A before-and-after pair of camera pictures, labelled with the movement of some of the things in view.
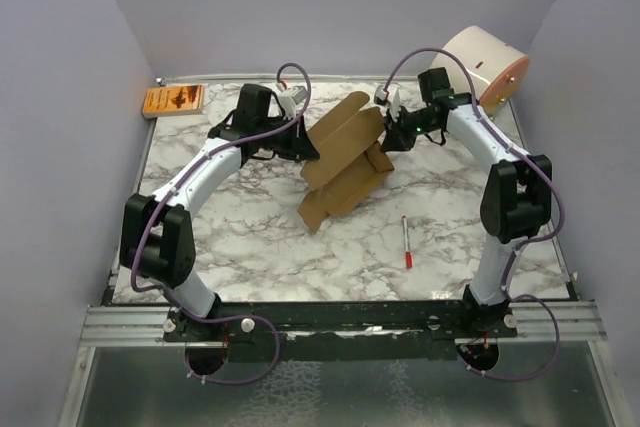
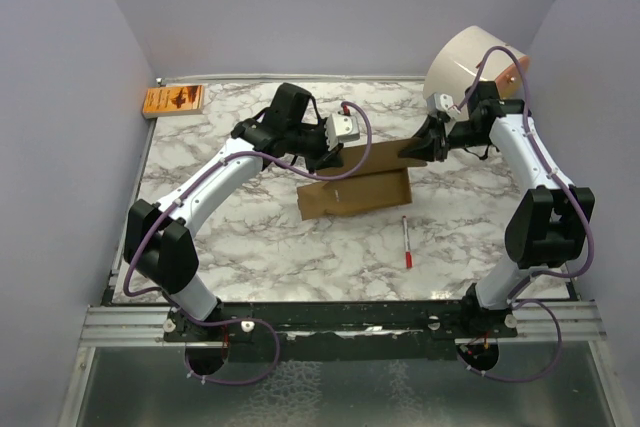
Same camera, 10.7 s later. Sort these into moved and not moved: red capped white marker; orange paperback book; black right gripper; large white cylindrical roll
Moved: black right gripper
Not moved: red capped white marker; large white cylindrical roll; orange paperback book
